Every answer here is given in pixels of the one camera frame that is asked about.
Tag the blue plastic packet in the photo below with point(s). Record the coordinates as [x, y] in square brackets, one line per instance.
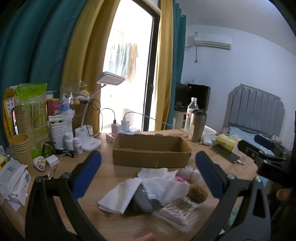
[64, 107]

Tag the red tin can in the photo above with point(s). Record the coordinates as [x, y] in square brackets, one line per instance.
[53, 106]

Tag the person's right hand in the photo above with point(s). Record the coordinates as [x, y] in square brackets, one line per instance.
[283, 194]

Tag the pastel plush toys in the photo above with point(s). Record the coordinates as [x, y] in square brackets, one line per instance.
[81, 95]

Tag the white paper towel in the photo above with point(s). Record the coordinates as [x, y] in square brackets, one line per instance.
[153, 173]
[166, 190]
[118, 194]

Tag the grey padded headboard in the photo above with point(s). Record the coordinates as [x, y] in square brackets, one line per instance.
[254, 111]

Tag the white wipes packet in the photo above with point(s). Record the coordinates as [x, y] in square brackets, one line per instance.
[22, 192]
[10, 173]

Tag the pale pink ball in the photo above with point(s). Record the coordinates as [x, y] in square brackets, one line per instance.
[197, 178]
[186, 172]

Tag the brown cardboard box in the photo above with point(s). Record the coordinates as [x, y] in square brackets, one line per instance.
[138, 157]

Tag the hanging laundry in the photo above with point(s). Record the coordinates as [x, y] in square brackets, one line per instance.
[122, 60]

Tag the green pack of paper cups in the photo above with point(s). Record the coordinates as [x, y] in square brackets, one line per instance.
[30, 111]

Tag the white plastic bag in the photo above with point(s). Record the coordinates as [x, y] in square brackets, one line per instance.
[68, 114]

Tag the white plastic basket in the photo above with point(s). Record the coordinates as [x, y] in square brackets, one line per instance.
[59, 133]

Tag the grey dotted sock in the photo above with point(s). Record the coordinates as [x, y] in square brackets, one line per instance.
[143, 200]

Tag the yellow bag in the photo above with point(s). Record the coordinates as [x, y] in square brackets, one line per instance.
[7, 111]

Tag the stack of brown paper cups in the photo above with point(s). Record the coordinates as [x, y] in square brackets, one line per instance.
[20, 143]

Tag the yellow curtain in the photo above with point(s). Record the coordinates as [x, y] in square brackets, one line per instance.
[85, 46]
[165, 69]

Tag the clear pack of cotton swabs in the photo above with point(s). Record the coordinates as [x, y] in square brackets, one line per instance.
[175, 210]

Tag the crumpled printed wrapper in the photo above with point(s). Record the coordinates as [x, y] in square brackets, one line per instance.
[39, 163]

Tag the person's left hand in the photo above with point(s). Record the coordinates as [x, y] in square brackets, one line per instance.
[144, 238]

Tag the yellow tissue packet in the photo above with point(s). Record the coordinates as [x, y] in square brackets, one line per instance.
[227, 141]

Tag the white plastic container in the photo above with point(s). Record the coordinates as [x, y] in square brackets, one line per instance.
[209, 135]

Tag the small white box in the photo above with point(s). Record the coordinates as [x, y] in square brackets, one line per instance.
[52, 160]

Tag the brown paper bag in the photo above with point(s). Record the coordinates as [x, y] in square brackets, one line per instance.
[78, 118]

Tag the black smartphone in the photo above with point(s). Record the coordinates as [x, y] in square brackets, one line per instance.
[225, 153]

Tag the green black gadget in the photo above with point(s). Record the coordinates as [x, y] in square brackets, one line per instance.
[47, 148]

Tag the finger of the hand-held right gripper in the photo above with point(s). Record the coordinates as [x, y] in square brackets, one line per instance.
[247, 148]
[263, 141]

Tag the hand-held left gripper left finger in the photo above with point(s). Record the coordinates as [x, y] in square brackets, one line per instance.
[89, 172]

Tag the brown round sponge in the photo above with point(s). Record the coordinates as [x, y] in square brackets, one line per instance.
[196, 192]

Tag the clear plastic water bottle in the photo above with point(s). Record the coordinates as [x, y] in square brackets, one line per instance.
[193, 106]

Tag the black monitor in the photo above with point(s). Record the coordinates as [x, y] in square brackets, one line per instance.
[198, 92]

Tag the black door frame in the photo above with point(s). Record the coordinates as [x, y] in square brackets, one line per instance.
[151, 69]

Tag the light blue blanket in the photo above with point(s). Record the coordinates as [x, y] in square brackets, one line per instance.
[240, 134]

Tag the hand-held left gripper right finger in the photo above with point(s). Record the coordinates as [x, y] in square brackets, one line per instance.
[208, 176]

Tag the white power strip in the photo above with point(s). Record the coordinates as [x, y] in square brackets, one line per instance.
[132, 132]

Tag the white desk lamp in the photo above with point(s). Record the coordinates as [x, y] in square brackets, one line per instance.
[111, 78]

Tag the teal curtain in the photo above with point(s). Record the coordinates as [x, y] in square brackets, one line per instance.
[34, 46]
[178, 58]

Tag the steel travel tumbler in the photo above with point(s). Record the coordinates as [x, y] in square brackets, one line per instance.
[196, 126]

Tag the white pill bottle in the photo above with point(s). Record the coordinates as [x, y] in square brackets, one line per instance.
[69, 140]
[77, 144]

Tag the white air conditioner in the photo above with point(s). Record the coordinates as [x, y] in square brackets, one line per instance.
[212, 39]

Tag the bright pink small item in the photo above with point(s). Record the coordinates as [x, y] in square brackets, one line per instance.
[180, 179]

